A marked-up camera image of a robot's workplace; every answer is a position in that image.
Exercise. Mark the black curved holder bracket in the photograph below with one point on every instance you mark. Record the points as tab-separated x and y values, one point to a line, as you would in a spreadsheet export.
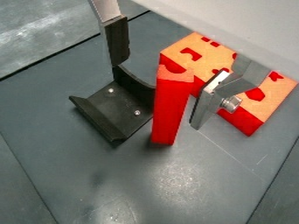
121	107

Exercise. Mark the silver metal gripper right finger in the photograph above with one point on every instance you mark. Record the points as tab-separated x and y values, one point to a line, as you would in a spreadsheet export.
220	93

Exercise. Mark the red arch block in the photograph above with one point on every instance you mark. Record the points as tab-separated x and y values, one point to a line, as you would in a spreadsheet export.
174	87

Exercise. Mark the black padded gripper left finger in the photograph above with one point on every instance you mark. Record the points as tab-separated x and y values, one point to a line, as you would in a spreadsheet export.
114	25

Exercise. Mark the red shape sorter board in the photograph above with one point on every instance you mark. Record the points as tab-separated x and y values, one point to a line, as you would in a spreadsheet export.
206	57

